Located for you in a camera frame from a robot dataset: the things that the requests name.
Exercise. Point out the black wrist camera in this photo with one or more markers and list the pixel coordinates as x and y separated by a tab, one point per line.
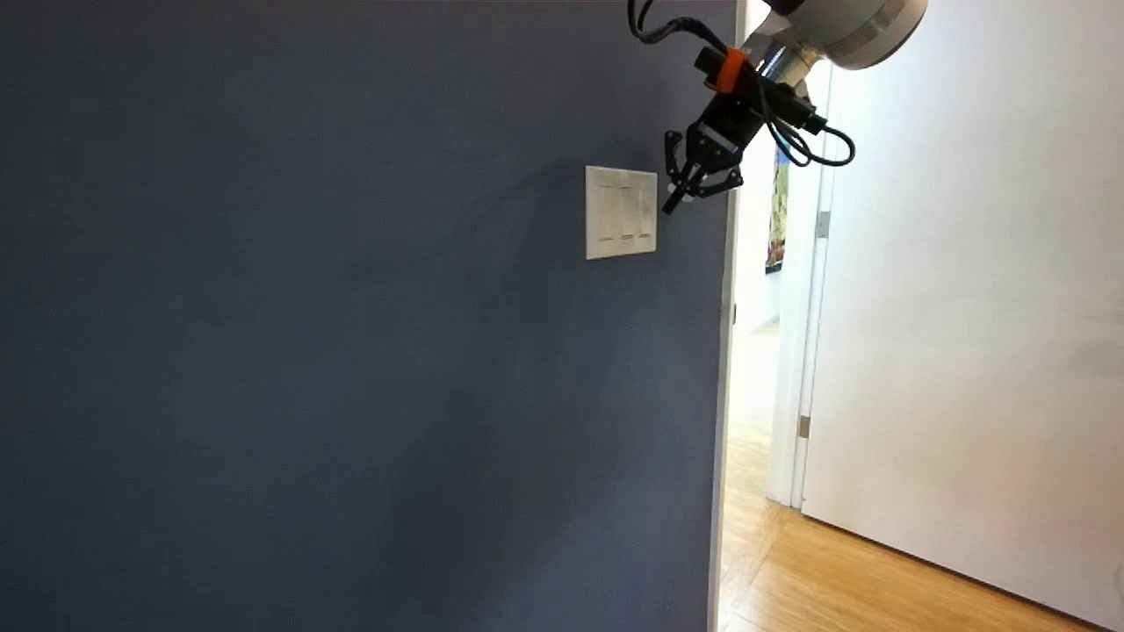
773	107

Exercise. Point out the colourful wall poster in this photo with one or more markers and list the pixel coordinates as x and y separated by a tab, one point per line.
776	230

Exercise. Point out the white door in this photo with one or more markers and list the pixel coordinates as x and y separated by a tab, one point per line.
970	354

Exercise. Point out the white wall switch plate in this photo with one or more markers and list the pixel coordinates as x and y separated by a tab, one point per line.
600	211

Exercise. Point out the white door jamb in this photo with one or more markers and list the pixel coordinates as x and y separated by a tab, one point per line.
792	354

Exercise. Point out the white wall corner trim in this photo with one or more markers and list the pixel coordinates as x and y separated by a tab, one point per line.
725	409

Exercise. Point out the white rocker switch button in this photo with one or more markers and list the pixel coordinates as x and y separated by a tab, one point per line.
640	210
606	211
621	211

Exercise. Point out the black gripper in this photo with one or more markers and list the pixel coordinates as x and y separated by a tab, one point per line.
725	135

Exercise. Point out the metal door hinge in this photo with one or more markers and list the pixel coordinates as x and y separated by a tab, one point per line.
822	223
804	427

